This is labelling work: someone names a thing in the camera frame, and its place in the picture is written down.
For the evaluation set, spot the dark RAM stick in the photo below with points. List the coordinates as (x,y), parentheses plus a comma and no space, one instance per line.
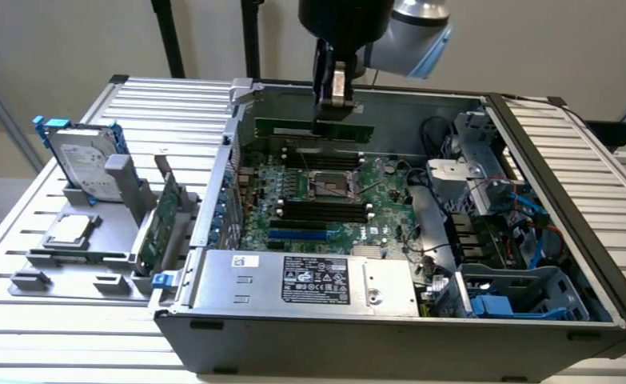
(72,253)

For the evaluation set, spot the black expansion slot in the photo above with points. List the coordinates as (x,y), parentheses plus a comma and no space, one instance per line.
(295,224)

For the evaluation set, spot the hard disk with blue carrier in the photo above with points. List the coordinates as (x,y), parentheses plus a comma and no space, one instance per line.
(85,160)

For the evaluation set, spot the silver CPU chip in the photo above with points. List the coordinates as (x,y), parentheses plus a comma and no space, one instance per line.
(72,228)

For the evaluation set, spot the black RAM slot bank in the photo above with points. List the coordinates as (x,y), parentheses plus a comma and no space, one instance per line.
(322,211)
(322,158)

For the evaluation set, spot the blue case latch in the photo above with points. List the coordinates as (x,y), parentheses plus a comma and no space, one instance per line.
(162,280)

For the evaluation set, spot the CPU socket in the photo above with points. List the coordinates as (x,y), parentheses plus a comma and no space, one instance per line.
(329,185)

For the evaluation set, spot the green graphics card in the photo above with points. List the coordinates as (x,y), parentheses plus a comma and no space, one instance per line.
(159,224)

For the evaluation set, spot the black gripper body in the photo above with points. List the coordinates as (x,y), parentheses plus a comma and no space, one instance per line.
(343,20)

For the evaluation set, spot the blue plastic drive cage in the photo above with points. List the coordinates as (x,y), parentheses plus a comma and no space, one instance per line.
(530,288)

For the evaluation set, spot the blue expansion slot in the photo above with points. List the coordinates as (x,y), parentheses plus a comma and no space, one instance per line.
(297,234)

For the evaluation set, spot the green RAM stick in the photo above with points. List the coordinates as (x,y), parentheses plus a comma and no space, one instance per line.
(359,131)

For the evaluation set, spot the black open PC case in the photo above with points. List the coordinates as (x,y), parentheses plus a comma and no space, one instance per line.
(375,344)

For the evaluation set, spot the silver power supply unit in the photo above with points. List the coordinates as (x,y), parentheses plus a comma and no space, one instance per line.
(269,284)

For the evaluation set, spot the black stand pole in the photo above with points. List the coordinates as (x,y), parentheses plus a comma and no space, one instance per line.
(250,36)
(169,36)

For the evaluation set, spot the grey parts rack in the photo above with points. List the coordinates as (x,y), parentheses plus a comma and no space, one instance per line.
(114,236)

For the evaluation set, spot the metal disk bay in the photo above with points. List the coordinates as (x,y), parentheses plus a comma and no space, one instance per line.
(474,168)

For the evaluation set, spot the small silver chipset heatsink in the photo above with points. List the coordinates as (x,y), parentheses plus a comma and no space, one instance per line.
(367,251)

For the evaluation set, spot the green motherboard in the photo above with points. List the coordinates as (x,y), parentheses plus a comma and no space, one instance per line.
(386,224)

